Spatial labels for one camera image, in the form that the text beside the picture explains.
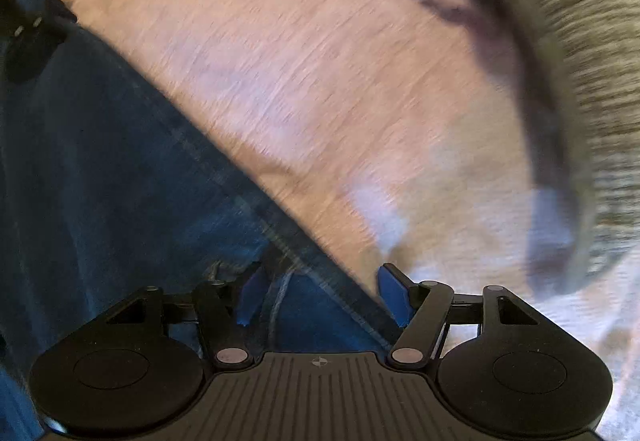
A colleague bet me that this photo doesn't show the grey knitted cloth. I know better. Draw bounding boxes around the grey knitted cloth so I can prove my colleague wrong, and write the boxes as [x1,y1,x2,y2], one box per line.
[470,0,640,294]

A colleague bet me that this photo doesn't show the pink quilted bedspread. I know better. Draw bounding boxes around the pink quilted bedspread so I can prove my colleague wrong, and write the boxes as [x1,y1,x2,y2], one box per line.
[50,0,640,441]

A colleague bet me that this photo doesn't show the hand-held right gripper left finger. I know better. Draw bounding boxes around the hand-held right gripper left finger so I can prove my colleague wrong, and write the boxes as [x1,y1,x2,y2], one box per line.
[102,262,266,369]

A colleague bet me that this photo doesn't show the blue denim jeans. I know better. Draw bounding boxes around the blue denim jeans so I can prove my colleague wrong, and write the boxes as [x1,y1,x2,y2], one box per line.
[0,0,408,441]

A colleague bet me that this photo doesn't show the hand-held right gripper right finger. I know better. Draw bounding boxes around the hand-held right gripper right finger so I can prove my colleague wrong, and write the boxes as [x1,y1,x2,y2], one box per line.
[376,263,541,368]

